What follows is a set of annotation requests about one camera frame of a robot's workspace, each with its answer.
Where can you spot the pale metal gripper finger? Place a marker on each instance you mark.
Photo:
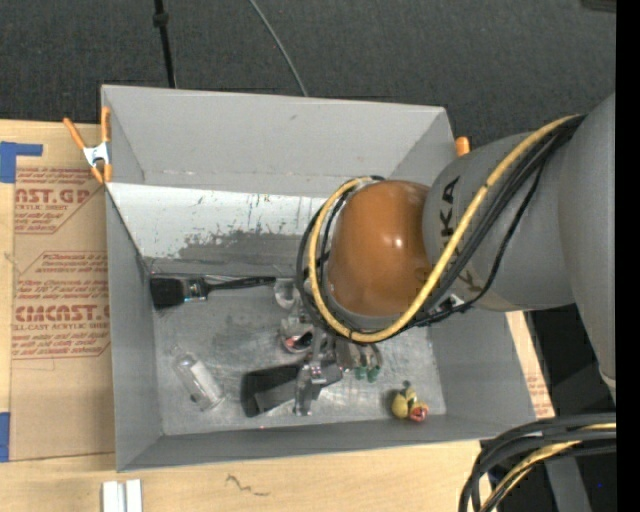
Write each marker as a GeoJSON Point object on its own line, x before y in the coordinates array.
{"type": "Point", "coordinates": [315, 385]}
{"type": "Point", "coordinates": [300, 400]}

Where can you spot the black flat block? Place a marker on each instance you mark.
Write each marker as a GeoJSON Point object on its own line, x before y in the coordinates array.
{"type": "Point", "coordinates": [265, 387]}

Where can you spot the clear glass with red inside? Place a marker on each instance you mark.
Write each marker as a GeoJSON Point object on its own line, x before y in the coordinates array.
{"type": "Point", "coordinates": [296, 337]}

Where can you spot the yellow toy duck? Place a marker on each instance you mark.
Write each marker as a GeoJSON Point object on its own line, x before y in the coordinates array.
{"type": "Point", "coordinates": [402, 402]}

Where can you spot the clear glass cup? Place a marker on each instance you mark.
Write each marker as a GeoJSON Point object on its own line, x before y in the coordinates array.
{"type": "Point", "coordinates": [286, 292]}

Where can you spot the clear plastic bottle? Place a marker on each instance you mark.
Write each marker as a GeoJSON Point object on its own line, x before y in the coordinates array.
{"type": "Point", "coordinates": [200, 382]}

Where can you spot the black paintbrush with metal ferrule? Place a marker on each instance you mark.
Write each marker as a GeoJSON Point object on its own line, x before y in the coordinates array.
{"type": "Point", "coordinates": [172, 292]}

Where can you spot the grey metal bin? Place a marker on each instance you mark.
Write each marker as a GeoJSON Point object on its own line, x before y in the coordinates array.
{"type": "Point", "coordinates": [250, 135]}

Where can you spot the brown cardboard board red print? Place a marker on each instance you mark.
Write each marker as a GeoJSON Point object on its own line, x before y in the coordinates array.
{"type": "Point", "coordinates": [55, 300]}

